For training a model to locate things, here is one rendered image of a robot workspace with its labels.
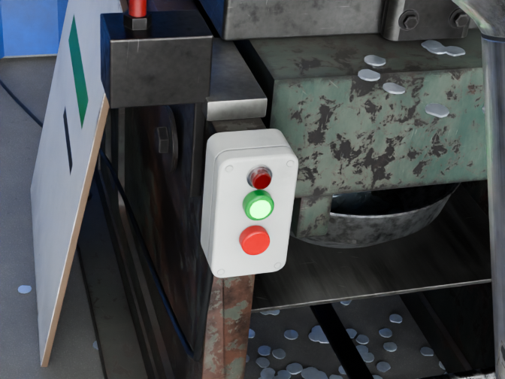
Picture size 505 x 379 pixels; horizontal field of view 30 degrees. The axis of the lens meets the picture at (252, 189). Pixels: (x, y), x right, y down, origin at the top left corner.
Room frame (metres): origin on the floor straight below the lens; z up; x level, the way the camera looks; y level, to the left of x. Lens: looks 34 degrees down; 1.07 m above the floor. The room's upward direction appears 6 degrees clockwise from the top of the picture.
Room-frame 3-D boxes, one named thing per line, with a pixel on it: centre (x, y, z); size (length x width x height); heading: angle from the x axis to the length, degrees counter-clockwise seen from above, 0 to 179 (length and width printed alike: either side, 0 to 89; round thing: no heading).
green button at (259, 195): (0.71, -0.01, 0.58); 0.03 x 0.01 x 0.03; 109
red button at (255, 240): (0.71, -0.01, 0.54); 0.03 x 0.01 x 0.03; 109
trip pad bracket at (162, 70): (0.80, 0.10, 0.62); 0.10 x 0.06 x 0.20; 109
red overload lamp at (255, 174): (0.71, -0.01, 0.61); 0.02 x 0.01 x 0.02; 109
